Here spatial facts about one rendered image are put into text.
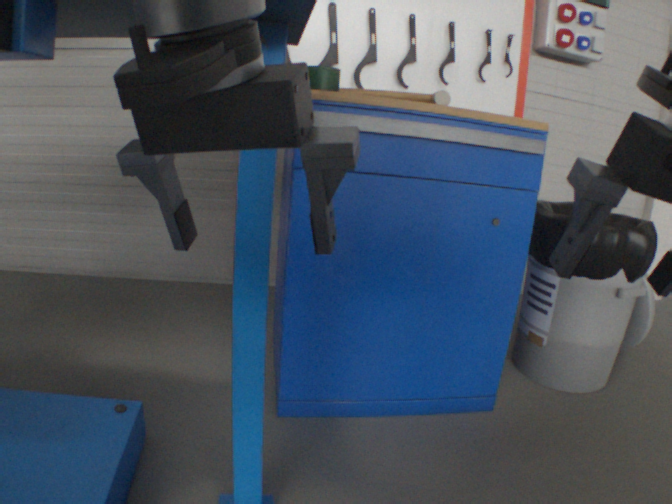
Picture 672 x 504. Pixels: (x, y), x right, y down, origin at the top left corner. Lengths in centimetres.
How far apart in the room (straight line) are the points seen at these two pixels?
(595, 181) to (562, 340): 147
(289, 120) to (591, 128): 279
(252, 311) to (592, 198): 60
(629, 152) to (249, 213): 57
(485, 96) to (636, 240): 124
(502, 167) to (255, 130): 110
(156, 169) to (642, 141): 39
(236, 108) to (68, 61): 232
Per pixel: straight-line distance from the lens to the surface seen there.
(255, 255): 80
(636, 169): 40
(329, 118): 121
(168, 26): 32
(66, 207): 267
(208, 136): 36
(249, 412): 93
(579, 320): 180
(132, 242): 258
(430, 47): 254
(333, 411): 150
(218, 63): 30
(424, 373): 150
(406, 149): 127
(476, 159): 135
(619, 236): 171
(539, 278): 183
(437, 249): 135
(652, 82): 47
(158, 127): 37
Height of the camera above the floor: 85
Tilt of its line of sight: 15 degrees down
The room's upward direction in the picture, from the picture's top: 5 degrees clockwise
